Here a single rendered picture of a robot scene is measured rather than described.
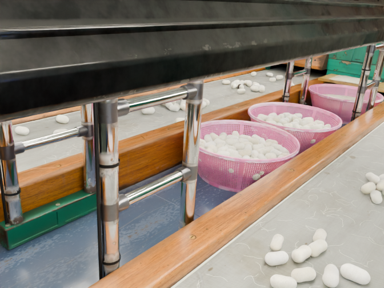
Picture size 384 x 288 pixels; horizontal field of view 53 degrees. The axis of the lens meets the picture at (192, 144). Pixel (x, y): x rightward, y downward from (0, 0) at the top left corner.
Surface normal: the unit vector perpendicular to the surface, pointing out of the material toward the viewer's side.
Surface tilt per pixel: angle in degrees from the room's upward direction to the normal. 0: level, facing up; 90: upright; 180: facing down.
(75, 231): 0
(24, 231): 90
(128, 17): 58
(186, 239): 0
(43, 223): 90
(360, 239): 0
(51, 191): 90
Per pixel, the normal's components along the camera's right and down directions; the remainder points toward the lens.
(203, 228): 0.06, -0.93
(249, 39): 0.68, -0.28
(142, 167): 0.78, 0.27
